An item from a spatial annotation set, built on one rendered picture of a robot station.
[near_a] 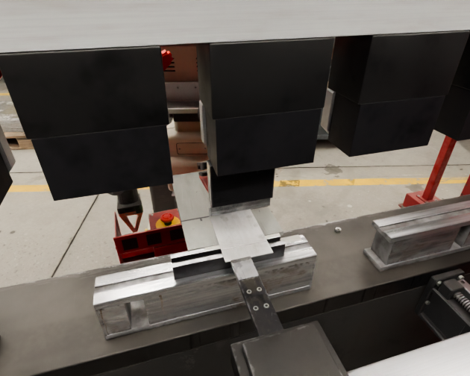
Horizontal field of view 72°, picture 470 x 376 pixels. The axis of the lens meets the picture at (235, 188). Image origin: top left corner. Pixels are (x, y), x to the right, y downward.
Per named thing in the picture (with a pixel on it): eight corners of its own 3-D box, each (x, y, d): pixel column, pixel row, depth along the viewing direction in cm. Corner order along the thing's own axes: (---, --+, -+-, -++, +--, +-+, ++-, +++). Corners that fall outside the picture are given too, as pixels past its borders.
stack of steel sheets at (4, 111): (97, 107, 368) (95, 98, 362) (80, 130, 316) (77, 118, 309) (4, 110, 360) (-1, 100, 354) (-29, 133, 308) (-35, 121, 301)
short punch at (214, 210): (267, 201, 54) (271, 151, 49) (271, 209, 53) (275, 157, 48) (209, 212, 52) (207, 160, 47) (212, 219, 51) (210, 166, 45)
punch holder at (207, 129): (291, 138, 53) (303, 27, 44) (315, 162, 46) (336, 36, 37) (201, 149, 50) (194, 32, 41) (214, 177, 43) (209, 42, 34)
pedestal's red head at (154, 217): (184, 235, 110) (179, 192, 100) (194, 268, 97) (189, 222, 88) (123, 248, 105) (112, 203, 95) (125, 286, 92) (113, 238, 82)
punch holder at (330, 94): (393, 125, 58) (423, 22, 49) (430, 145, 51) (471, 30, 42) (318, 135, 54) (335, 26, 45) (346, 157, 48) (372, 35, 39)
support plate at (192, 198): (242, 168, 82) (242, 165, 81) (283, 235, 61) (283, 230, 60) (170, 179, 78) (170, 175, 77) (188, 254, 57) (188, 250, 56)
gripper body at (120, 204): (118, 215, 87) (112, 189, 85) (118, 202, 97) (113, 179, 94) (142, 210, 89) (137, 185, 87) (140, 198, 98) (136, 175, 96)
